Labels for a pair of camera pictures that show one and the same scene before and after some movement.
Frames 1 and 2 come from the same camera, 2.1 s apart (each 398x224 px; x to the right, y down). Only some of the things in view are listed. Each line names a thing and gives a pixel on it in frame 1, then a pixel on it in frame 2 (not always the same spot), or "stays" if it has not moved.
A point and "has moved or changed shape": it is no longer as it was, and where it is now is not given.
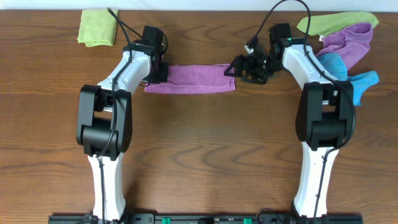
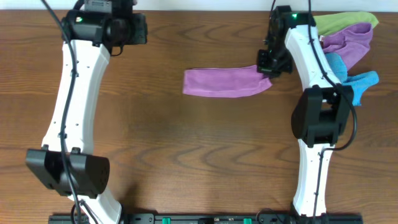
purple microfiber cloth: (194, 78) has moved or changed shape
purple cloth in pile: (351, 43) stays
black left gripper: (162, 73) → (137, 28)
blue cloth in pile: (361, 81) stays
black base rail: (208, 219) stays
